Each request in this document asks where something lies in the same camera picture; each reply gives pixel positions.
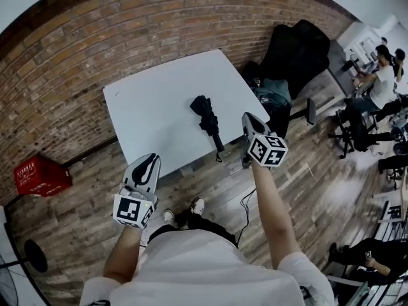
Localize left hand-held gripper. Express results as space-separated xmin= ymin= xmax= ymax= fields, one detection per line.
xmin=112 ymin=153 xmax=162 ymax=230

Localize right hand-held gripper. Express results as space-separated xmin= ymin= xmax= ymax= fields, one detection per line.
xmin=240 ymin=112 xmax=289 ymax=170

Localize dark grey cloth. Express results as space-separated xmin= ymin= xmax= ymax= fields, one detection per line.
xmin=189 ymin=94 xmax=226 ymax=163

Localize person's left forearm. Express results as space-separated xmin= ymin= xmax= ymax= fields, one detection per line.
xmin=102 ymin=224 xmax=143 ymax=282

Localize person's right forearm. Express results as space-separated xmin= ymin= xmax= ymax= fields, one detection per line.
xmin=252 ymin=163 xmax=302 ymax=271

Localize grey-green bag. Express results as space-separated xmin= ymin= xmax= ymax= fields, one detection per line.
xmin=251 ymin=78 xmax=293 ymax=108

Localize black backpack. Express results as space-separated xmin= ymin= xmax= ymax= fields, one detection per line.
xmin=241 ymin=60 xmax=266 ymax=89

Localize person's right shoe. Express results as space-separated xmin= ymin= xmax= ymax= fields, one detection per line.
xmin=189 ymin=196 xmax=206 ymax=217

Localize white table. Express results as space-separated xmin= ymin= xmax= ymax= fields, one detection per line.
xmin=102 ymin=48 xmax=272 ymax=180

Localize person's black trousers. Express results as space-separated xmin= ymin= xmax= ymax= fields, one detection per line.
xmin=147 ymin=215 xmax=239 ymax=249

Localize black office chair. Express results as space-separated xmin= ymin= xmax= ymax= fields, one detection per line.
xmin=242 ymin=18 xmax=333 ymax=140
xmin=327 ymin=106 xmax=397 ymax=159

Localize red box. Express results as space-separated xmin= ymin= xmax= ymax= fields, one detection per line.
xmin=13 ymin=154 xmax=74 ymax=198

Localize person's white shirt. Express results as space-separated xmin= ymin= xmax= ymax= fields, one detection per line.
xmin=78 ymin=228 xmax=336 ymax=306

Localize black standing fan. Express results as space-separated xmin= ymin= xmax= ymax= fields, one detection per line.
xmin=0 ymin=238 xmax=49 ymax=306

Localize black cable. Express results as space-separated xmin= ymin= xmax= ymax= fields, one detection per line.
xmin=237 ymin=186 xmax=258 ymax=249

